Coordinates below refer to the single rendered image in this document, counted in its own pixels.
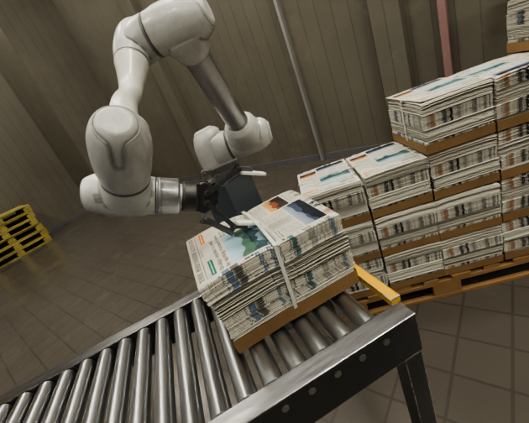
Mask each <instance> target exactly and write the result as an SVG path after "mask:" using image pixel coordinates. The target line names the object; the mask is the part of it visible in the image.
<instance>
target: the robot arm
mask: <svg viewBox="0 0 529 423"><path fill-rule="evenodd" d="M214 29H215V18H214V15H213V13H212V10H211V8H210V6H209V4H208V3H207V0H159V1H158V2H156V3H153V4H151V5H149V6H148V7H147V8H146V9H145V10H143V11H141V12H140V13H137V14H135V15H134V16H131V17H127V18H124V19H123V20H122V21H121V22H120V23H119V24H118V26H117V28H116V30H115V33H114V37H113V61H114V65H115V69H116V72H117V77H118V90H117V91H115V92H114V94H113V96H112V98H111V101H110V104H109V106H105V107H101V108H99V109H98V110H96V111H95V112H94V113H93V114H92V116H91V117H90V119H89V122H88V124H87V126H86V148H87V152H88V156H89V159H90V162H91V165H92V168H93V171H94V173H95V174H92V175H89V176H87V177H86V178H84V179H83V180H82V181H81V185H80V198H81V204H82V205H83V207H84V208H85V209H86V210H87V211H89V212H92V213H96V214H99V215H103V216H109V217H143V216H147V215H151V214H155V213H156V214H158V215H160V214H178V213H179V211H180V209H181V210H182V211H184V212H200V213H201V215H200V217H199V222H200V223H201V224H207V225H210V226H212V227H215V228H216V229H218V230H220V231H222V232H225V233H226V234H228V235H230V236H232V235H234V231H235V229H246V228H248V226H256V225H255V224H254V222H253V221H252V220H234V222H235V223H234V222H232V221H231V220H230V219H229V218H228V217H227V216H226V215H224V214H223V213H222V212H221V211H220V210H219V209H218V208H217V204H218V195H219V192H218V190H217V189H218V188H220V187H221V185H226V184H227V183H228V182H229V181H230V180H232V179H233V178H235V177H236V176H238V175H239V174H241V175H265V176H266V173H265V172H263V171H253V168H251V167H248V166H240V164H239V160H238V159H241V158H244V157H247V156H250V155H251V154H255V153H258V152H259V151H261V150H263V149H265V148H266V147H267V146H268V145H269V144H270V143H271V141H272V139H273V137H272V133H271V130H270V125H269V122H268V121H266V120H265V119H264V118H261V117H255V116H253V115H252V114H251V113H250V112H245V111H244V110H243V108H242V107H241V105H240V103H239V101H238V99H237V97H236V96H235V94H234V92H233V90H232V88H231V86H230V85H229V84H228V80H227V78H226V77H225V75H224V74H223V71H222V70H221V68H220V66H219V64H218V63H217V61H216V59H215V57H214V55H213V54H212V52H211V50H210V48H211V42H210V39H209V37H211V36H212V34H213V31H214ZM168 55H170V56H171V57H172V58H174V59H175V60H177V61H179V62H180V63H181V64H183V65H185V66H186V67H187V68H188V70H189V71H190V73H191V74H192V75H193V77H194V78H195V80H196V82H197V83H198V85H199V86H200V87H201V89H202V90H203V91H204V93H205V94H206V96H207V98H208V99H209V101H210V102H211V104H212V105H213V106H214V107H215V109H216V110H217V112H218V114H219V115H220V117H221V118H222V120H223V121H224V122H225V123H226V124H225V130H223V131H220V130H219V129H218V128H217V127H215V126H207V127H205V128H203V129H201V130H199V131H198V132H196V133H195V134H194V139H193V143H194V149H195V152H196V156H197V158H198V160H199V162H200V164H201V166H202V168H203V170H202V171H201V173H202V181H200V182H192V181H183V182H182V183H181V184H180V180H179V179H178V178H163V177H152V176H151V172H152V159H153V142H152V138H151V135H150V131H149V125H148V124H147V123H146V121H145V120H144V119H143V118H142V117H140V116H139V110H138V107H139V105H140V103H141V102H142V97H143V92H144V84H145V81H146V78H147V75H148V73H149V66H150V65H153V64H154V63H155V62H156V61H158V60H160V59H162V58H164V57H166V56H168ZM207 179H208V180H207ZM211 210H212V211H213V212H214V213H215V214H217V215H218V216H219V217H220V218H222V219H223V220H224V221H225V222H226V223H227V224H228V225H229V226H230V227H226V226H224V225H223V224H221V223H219V222H216V221H214V220H212V219H210V218H208V216H207V215H205V213H207V212H209V211H211Z"/></svg>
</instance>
